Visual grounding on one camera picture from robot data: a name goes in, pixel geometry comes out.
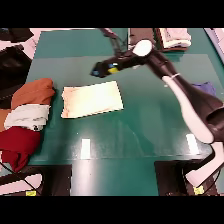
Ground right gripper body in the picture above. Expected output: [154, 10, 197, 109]
[90, 57, 123, 79]

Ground cream shirt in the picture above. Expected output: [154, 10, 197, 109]
[60, 80, 125, 120]

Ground white folded garment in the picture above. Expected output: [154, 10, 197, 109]
[159, 28, 193, 50]

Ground orange garment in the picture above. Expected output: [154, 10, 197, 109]
[10, 77, 56, 110]

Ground black garment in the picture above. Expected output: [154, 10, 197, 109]
[0, 44, 33, 110]
[0, 28, 35, 44]

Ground purple garment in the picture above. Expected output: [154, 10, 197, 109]
[192, 81, 218, 98]

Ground red garment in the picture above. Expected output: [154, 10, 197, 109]
[0, 126, 42, 173]

